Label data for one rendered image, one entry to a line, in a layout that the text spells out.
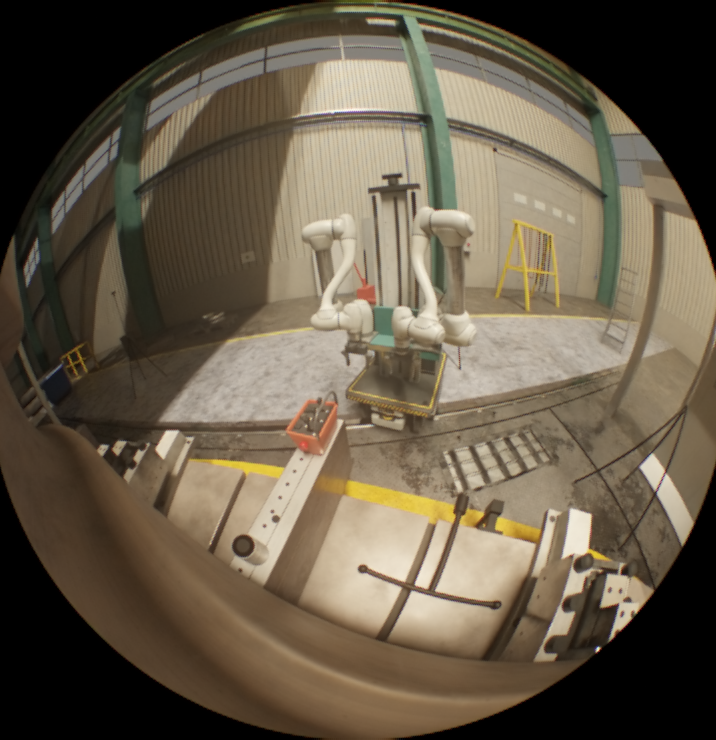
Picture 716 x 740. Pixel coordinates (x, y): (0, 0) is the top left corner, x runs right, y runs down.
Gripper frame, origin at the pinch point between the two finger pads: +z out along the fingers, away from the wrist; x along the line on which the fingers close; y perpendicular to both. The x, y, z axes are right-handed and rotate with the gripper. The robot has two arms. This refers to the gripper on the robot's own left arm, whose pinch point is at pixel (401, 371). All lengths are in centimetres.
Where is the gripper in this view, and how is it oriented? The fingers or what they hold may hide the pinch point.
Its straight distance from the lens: 130.5
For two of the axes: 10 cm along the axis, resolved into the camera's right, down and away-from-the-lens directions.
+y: -4.3, 5.0, -7.5
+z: 0.8, 8.5, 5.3
